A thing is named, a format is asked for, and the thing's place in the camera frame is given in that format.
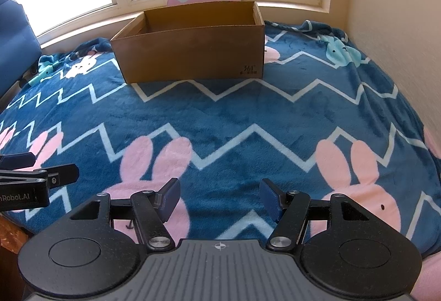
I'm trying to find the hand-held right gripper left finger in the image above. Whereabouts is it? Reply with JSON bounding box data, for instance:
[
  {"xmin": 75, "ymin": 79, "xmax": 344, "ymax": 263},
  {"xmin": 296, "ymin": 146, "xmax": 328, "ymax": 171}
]
[{"xmin": 69, "ymin": 178, "xmax": 181, "ymax": 251}]

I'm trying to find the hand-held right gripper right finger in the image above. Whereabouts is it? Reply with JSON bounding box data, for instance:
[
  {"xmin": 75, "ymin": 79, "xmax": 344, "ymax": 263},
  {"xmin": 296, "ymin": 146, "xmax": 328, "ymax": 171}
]
[{"xmin": 259, "ymin": 179, "xmax": 374, "ymax": 251}]

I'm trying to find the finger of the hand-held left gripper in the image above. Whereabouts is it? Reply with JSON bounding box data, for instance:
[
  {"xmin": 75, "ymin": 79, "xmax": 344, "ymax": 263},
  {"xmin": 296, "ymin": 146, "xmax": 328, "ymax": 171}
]
[
  {"xmin": 0, "ymin": 153, "xmax": 37, "ymax": 169},
  {"xmin": 0, "ymin": 164, "xmax": 80, "ymax": 188}
]

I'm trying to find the brown cardboard box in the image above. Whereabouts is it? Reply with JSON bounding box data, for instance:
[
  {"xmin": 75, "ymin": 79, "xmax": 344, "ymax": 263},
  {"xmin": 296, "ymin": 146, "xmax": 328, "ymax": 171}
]
[{"xmin": 110, "ymin": 1, "xmax": 266, "ymax": 84}]

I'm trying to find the blue bunny printed blanket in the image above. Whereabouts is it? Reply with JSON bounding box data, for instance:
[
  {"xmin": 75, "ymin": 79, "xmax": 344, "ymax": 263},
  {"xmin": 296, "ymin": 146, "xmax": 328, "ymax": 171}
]
[{"xmin": 0, "ymin": 20, "xmax": 441, "ymax": 257}]

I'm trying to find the dark blue chair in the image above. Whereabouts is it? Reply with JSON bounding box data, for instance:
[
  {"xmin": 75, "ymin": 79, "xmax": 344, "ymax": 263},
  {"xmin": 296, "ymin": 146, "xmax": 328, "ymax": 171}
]
[{"xmin": 0, "ymin": 0, "xmax": 41, "ymax": 102}]

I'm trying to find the pink mat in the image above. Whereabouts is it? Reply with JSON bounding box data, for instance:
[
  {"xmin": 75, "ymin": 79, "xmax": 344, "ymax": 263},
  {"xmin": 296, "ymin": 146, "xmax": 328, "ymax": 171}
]
[{"xmin": 412, "ymin": 254, "xmax": 441, "ymax": 301}]

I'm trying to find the wooden bed frame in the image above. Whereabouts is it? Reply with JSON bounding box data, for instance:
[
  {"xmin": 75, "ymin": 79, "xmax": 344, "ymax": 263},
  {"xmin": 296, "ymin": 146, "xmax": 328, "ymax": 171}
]
[{"xmin": 0, "ymin": 215, "xmax": 30, "ymax": 255}]

